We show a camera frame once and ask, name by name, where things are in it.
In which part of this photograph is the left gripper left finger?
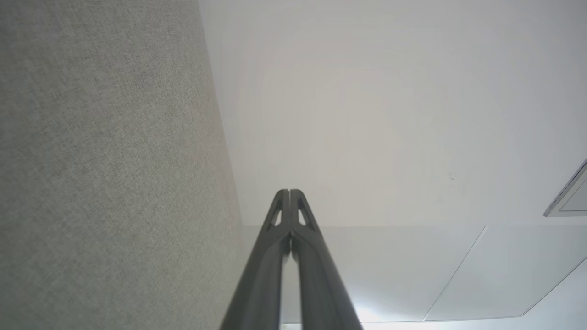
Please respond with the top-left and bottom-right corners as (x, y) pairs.
(219, 189), (291, 330)

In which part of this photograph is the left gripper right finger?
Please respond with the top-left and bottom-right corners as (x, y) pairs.
(290, 189), (364, 330)

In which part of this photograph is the grey fabric sofa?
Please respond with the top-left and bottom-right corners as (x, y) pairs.
(0, 0), (246, 330)

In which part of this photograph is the grey framed ceiling panel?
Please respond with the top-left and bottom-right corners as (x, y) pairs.
(543, 158), (587, 217)

